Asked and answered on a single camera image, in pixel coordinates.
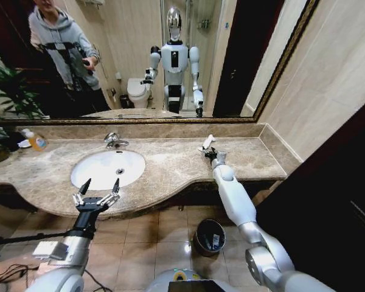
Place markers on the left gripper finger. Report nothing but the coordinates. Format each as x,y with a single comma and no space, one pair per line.
84,186
115,187

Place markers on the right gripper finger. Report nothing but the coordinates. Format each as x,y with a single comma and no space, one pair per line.
213,149
201,149

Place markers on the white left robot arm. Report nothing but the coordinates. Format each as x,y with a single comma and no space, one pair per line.
64,261

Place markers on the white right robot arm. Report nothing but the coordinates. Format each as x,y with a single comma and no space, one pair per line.
237,200

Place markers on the sink drain plug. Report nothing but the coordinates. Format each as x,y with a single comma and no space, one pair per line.
120,171

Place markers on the white oval sink basin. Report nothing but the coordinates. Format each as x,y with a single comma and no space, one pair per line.
108,170

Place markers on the round dark trash bin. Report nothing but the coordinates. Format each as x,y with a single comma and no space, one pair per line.
209,238

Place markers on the white blue wrapper trash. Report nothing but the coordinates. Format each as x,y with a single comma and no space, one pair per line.
216,240

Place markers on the chrome faucet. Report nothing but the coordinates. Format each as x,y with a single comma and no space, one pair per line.
112,140

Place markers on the orange liquid soap bottle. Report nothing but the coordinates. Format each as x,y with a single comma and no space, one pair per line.
36,141

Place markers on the small white dish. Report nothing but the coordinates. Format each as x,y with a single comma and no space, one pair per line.
25,143

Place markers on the white toilet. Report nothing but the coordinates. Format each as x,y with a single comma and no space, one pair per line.
138,91

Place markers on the white robot front shell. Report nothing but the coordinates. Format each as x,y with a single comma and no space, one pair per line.
185,280

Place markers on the green potted plant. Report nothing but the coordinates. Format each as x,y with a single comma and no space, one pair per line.
9,94

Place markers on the dark wooden door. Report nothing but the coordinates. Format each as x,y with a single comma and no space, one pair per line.
322,197

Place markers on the gold framed wall mirror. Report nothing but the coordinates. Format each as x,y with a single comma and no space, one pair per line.
134,61

